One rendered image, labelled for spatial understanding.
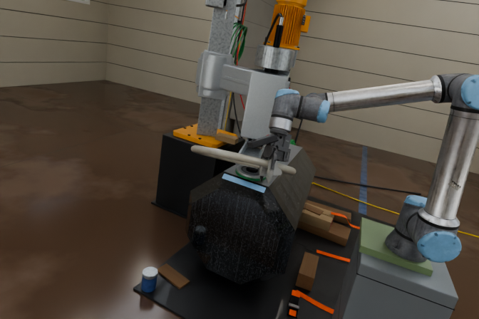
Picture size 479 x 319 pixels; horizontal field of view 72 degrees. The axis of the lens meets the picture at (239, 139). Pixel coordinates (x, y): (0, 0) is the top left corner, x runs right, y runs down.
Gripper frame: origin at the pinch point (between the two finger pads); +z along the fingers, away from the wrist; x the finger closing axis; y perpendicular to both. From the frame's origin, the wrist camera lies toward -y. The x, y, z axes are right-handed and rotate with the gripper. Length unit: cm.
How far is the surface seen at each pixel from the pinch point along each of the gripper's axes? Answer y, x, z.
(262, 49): 10, 54, -72
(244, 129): 18, 72, -27
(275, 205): 52, 72, 16
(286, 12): 40, 95, -123
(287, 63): 26, 50, -69
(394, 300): 73, -9, 40
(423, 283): 78, -17, 28
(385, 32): 390, 360, -330
